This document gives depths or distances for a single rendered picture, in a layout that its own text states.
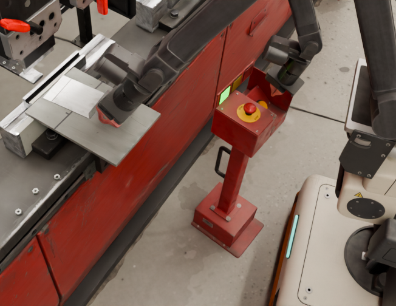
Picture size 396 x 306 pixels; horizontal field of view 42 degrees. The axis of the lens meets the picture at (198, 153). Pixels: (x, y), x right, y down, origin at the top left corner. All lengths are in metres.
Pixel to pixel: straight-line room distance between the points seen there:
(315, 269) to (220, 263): 0.43
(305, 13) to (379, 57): 0.45
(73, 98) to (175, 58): 0.38
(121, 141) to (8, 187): 0.30
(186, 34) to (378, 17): 0.33
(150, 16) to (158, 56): 0.60
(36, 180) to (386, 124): 0.80
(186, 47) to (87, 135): 0.36
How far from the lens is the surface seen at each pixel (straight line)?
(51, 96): 1.29
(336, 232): 2.00
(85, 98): 1.28
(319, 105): 2.73
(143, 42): 1.59
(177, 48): 0.98
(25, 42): 1.12
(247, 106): 1.54
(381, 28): 0.94
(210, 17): 0.94
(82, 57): 1.38
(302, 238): 1.95
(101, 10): 1.24
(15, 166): 1.34
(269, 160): 2.45
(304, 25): 1.39
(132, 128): 1.22
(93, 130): 1.22
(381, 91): 1.00
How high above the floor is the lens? 1.96
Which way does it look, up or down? 55 degrees down
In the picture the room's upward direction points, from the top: 9 degrees clockwise
